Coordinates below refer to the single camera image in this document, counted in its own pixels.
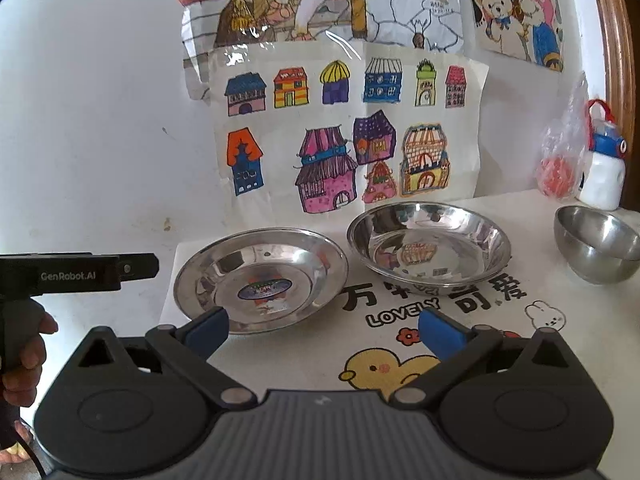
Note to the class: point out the wooden frame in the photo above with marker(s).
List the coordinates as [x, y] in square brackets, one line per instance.
[615, 35]

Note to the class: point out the steel bowl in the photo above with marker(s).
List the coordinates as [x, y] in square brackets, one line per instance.
[600, 245]

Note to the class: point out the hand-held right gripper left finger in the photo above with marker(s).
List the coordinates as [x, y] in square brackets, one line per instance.
[212, 328]

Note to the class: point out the white bottle with blue lid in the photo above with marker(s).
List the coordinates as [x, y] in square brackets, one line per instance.
[602, 180]

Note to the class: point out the coloured drawing of figures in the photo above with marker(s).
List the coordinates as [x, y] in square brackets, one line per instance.
[320, 5]

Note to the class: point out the drawing with teddy bear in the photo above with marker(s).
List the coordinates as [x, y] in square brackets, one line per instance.
[515, 5]

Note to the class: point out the drawing of coloured houses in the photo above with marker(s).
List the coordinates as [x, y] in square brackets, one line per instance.
[345, 110]

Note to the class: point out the person's left hand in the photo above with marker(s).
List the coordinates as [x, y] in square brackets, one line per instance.
[32, 350]

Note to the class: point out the clear plastic bag, red contents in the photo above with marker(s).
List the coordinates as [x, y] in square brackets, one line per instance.
[557, 170]

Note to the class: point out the deep steel plate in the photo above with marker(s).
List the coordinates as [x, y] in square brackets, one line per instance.
[430, 240]

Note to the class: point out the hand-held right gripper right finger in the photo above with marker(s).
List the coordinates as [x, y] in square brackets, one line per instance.
[440, 332]

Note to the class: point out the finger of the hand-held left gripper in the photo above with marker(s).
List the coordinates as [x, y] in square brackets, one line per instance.
[140, 266]

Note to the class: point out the steel plate with sticker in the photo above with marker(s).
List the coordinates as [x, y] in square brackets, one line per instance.
[260, 270]

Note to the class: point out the white printed tablecloth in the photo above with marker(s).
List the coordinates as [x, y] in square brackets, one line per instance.
[500, 305]

